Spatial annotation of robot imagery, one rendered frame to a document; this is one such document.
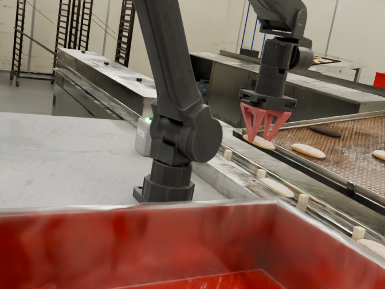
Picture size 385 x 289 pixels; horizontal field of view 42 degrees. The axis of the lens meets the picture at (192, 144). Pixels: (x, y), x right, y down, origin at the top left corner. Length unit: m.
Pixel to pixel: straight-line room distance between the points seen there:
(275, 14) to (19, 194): 0.54
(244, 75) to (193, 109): 4.18
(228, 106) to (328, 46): 1.94
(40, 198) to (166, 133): 0.23
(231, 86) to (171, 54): 4.43
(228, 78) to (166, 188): 4.44
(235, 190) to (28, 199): 0.37
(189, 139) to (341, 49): 5.71
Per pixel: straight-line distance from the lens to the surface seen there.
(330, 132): 1.30
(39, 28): 7.95
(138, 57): 8.36
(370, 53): 6.10
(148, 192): 0.84
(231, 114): 5.12
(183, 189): 0.83
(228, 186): 0.97
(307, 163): 1.07
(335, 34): 6.58
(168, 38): 0.75
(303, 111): 4.19
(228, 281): 0.66
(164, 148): 0.83
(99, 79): 1.84
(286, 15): 0.97
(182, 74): 0.78
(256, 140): 1.02
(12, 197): 0.85
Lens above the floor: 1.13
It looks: 13 degrees down
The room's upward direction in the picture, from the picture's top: 10 degrees clockwise
